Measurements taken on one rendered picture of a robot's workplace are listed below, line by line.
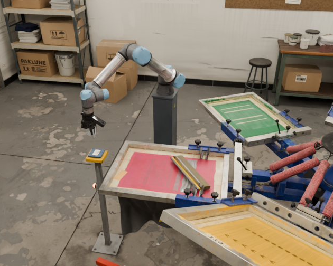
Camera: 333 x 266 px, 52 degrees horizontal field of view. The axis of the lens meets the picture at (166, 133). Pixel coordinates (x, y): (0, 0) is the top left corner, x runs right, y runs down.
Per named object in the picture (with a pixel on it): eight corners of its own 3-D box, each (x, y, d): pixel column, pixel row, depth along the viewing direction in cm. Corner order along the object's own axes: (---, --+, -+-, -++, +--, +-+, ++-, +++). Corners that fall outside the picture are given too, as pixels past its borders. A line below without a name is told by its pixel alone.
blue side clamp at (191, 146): (187, 155, 254) (187, 147, 251) (188, 151, 259) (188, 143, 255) (228, 159, 250) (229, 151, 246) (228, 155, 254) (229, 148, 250)
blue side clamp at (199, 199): (174, 206, 208) (175, 198, 204) (176, 201, 212) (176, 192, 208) (224, 213, 203) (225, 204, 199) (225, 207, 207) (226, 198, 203)
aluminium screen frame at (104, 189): (99, 193, 216) (98, 189, 214) (126, 144, 265) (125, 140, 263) (225, 210, 203) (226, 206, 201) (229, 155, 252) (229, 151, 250)
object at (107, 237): (91, 251, 295) (76, 160, 245) (100, 232, 313) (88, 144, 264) (116, 255, 291) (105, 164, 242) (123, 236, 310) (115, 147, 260)
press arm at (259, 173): (241, 179, 222) (241, 173, 219) (241, 173, 227) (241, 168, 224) (268, 182, 219) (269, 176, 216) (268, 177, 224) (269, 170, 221)
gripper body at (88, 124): (85, 123, 246) (83, 108, 239) (97, 125, 244) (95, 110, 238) (81, 129, 239) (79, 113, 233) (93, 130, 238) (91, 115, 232)
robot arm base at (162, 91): (159, 87, 296) (159, 77, 291) (176, 89, 292) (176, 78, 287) (154, 94, 284) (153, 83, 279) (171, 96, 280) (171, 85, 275)
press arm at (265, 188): (142, 183, 239) (141, 176, 236) (144, 178, 244) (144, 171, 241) (330, 206, 219) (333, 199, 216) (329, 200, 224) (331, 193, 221)
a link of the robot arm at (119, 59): (125, 36, 249) (79, 85, 243) (133, 39, 241) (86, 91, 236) (134, 47, 257) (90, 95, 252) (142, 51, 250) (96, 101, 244)
